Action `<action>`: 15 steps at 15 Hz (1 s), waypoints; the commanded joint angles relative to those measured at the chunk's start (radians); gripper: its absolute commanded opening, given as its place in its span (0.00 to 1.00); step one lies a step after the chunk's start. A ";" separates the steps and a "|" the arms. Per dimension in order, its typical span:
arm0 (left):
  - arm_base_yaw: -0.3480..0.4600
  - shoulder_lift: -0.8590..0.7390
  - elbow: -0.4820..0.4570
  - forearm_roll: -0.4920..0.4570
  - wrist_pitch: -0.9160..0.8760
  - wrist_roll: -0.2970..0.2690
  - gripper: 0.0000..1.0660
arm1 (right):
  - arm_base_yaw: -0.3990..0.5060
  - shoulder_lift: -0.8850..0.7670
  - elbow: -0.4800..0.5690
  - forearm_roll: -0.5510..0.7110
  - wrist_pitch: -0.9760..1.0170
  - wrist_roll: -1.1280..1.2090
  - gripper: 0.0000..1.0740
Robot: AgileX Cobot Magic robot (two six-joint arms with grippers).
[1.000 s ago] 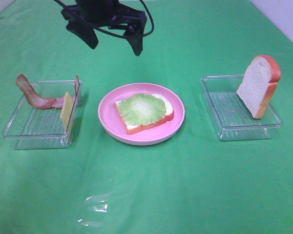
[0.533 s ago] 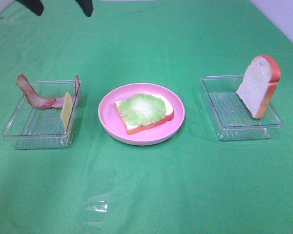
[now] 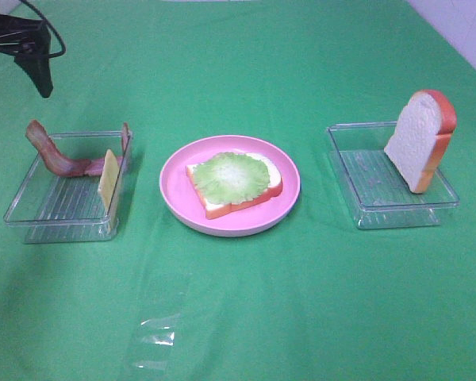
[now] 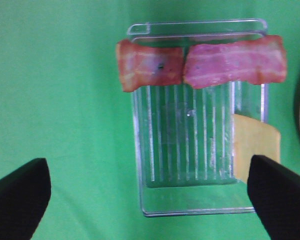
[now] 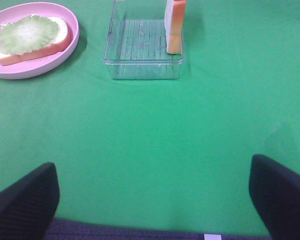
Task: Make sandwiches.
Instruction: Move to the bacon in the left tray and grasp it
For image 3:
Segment dark red bacon strip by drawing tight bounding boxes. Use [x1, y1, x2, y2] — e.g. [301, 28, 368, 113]
[25, 120, 91, 177]

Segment green tablecloth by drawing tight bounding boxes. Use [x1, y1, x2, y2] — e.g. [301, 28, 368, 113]
[0, 1, 476, 380]

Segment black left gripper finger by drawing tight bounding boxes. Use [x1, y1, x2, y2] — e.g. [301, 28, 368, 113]
[14, 57, 53, 98]

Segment pink plate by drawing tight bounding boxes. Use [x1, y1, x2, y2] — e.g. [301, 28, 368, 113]
[159, 135, 301, 237]

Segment upright bread slice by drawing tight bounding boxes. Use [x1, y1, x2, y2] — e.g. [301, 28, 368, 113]
[384, 89, 457, 194]

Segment clear plastic tray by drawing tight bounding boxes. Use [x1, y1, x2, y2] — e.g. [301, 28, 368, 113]
[4, 130, 136, 244]
[326, 121, 459, 229]

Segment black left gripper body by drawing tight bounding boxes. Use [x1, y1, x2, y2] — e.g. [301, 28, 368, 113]
[0, 13, 50, 60]

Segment clear plastic tray left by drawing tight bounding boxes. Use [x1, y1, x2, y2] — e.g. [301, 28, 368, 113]
[4, 130, 136, 244]

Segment clear plastic film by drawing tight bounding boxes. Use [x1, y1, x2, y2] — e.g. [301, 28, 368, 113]
[122, 273, 190, 372]

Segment pink bacon strip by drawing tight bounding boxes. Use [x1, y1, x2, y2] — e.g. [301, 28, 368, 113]
[84, 122, 131, 176]

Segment clear plastic tray right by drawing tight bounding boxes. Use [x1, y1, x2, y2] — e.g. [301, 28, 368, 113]
[326, 121, 459, 229]

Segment yellow cheese slice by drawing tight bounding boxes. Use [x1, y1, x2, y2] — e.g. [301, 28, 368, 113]
[98, 149, 120, 231]

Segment bread slice on plate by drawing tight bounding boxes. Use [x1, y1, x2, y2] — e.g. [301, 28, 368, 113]
[186, 152, 283, 219]

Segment green lettuce leaf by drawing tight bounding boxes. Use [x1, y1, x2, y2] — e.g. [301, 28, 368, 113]
[190, 152, 270, 205]

